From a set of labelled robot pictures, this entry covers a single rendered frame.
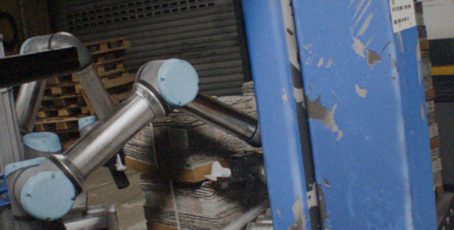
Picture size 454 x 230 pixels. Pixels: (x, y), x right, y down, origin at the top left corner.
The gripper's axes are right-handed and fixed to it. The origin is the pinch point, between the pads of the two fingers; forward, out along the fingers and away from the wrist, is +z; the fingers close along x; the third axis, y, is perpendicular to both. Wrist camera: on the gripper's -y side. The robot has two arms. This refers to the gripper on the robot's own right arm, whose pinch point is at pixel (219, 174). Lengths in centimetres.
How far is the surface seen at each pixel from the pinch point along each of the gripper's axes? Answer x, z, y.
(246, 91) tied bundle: -55, 38, 18
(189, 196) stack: 2.1, 14.1, -8.1
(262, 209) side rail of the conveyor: 13.2, -29.8, -4.9
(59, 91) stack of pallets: -300, 607, -7
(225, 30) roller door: -547, 551, 39
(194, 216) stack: 2.1, 12.6, -14.5
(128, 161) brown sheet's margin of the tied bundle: 5.8, 39.6, 3.5
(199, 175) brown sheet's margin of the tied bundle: 5.4, 3.4, 0.6
